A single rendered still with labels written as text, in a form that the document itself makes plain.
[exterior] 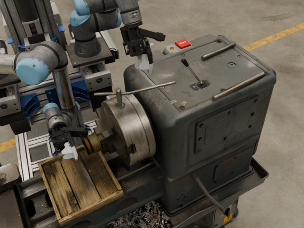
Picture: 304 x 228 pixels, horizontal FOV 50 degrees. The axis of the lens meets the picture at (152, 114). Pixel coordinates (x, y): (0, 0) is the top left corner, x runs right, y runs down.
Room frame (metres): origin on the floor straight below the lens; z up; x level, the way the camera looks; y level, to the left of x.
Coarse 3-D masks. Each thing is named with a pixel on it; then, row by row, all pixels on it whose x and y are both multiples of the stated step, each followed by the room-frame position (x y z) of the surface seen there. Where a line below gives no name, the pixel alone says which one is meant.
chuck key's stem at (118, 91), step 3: (117, 90) 1.01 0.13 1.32; (120, 90) 1.01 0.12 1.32; (117, 93) 1.01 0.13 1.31; (120, 93) 1.01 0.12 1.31; (117, 96) 1.01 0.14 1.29; (120, 96) 1.01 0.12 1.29; (117, 99) 1.01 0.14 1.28; (120, 99) 1.01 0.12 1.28; (120, 102) 1.01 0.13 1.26; (120, 105) 1.01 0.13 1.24
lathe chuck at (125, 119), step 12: (108, 108) 1.02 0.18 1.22; (120, 108) 1.00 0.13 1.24; (132, 108) 1.00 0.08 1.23; (120, 120) 0.94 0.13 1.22; (132, 120) 0.95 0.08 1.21; (108, 132) 1.10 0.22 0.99; (120, 132) 0.92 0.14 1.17; (132, 132) 0.91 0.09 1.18; (144, 132) 0.92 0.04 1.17; (144, 144) 0.89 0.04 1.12; (120, 156) 0.98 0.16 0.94; (132, 156) 0.86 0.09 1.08; (144, 156) 0.89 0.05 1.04
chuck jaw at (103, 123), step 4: (100, 108) 1.06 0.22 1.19; (104, 108) 1.06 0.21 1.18; (96, 112) 1.06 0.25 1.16; (100, 112) 1.05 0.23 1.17; (104, 112) 1.05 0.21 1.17; (100, 116) 1.03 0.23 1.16; (104, 116) 1.04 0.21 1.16; (108, 116) 1.04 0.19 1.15; (96, 120) 1.02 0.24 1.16; (100, 120) 1.02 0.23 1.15; (104, 120) 1.02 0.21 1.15; (108, 120) 1.03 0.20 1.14; (96, 124) 1.02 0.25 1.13; (100, 124) 1.01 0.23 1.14; (104, 124) 1.01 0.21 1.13; (108, 124) 1.01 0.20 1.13; (96, 128) 0.99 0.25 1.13; (100, 128) 0.99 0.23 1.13; (104, 128) 1.00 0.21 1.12; (108, 128) 1.00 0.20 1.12; (96, 132) 0.98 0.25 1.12; (100, 132) 0.98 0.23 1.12
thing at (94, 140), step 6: (84, 138) 0.96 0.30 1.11; (90, 138) 0.95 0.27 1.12; (96, 138) 0.95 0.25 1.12; (102, 138) 0.95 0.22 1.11; (84, 144) 0.92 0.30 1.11; (90, 144) 0.93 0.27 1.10; (96, 144) 0.92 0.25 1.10; (90, 150) 0.91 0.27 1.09; (96, 150) 0.91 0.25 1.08; (102, 150) 0.92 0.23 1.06
